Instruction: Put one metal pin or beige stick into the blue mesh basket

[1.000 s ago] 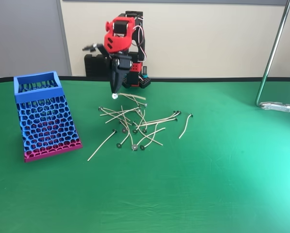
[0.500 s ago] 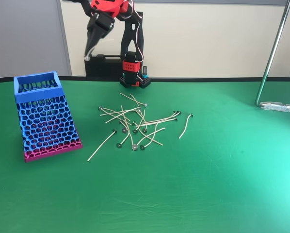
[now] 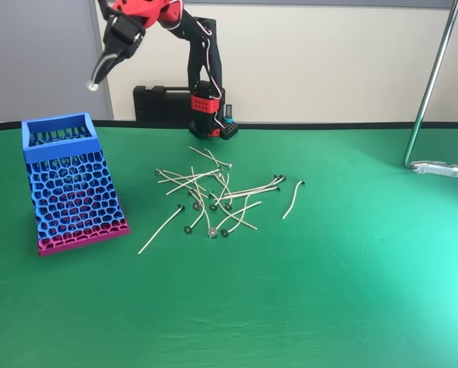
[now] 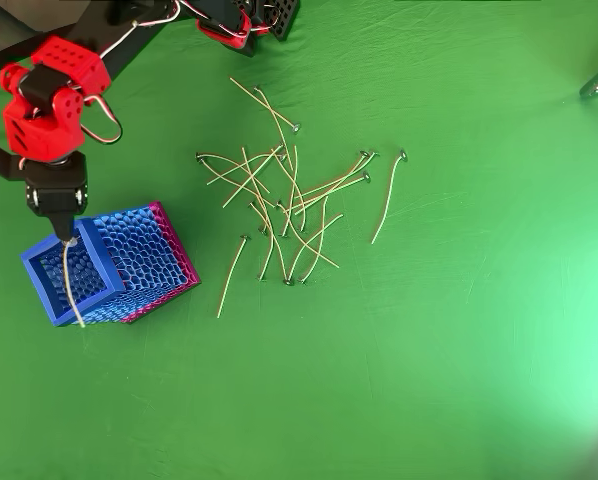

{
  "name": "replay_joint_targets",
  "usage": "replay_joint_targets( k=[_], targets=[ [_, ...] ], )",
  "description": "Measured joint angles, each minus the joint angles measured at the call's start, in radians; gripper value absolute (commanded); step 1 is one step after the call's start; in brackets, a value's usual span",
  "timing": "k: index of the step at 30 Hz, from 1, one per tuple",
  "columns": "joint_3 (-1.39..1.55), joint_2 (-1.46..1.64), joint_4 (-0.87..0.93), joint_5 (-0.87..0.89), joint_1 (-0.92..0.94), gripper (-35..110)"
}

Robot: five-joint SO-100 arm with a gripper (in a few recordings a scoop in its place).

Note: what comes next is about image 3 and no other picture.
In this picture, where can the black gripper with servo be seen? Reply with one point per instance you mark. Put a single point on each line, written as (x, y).
(119, 37)

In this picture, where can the candle wick with metal base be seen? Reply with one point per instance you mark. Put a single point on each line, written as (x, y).
(283, 178)
(188, 229)
(301, 181)
(157, 170)
(181, 207)
(195, 206)
(212, 207)
(188, 184)
(277, 177)
(228, 207)
(224, 232)
(192, 191)
(278, 188)
(230, 166)
(93, 86)
(212, 232)
(220, 175)
(211, 193)
(183, 177)

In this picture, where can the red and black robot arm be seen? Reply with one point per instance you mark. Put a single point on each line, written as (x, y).
(194, 57)

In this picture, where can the blue and magenta lattice basket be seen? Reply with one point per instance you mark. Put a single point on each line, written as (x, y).
(60, 149)

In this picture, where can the black plastic tool case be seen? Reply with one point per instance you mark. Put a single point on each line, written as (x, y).
(156, 105)

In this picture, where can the black and teal clamp screw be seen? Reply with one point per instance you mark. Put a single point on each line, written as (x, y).
(229, 111)

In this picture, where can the green cloth with black border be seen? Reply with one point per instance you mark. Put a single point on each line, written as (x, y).
(290, 287)

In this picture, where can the chrome metal stand pole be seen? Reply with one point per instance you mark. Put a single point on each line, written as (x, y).
(432, 76)

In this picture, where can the clear plastic clamp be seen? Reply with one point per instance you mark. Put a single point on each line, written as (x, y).
(439, 168)

